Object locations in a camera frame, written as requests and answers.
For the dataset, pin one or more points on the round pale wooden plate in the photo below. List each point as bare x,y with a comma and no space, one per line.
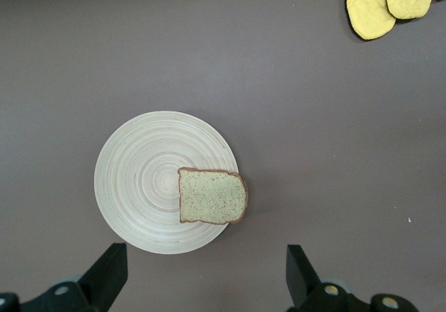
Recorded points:
139,172

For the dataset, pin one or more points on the brown-crusted bread slice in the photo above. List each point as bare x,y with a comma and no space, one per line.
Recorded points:
212,197

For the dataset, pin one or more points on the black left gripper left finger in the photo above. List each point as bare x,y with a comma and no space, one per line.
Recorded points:
104,277

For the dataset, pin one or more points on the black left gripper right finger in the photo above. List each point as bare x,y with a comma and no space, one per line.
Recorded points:
303,280

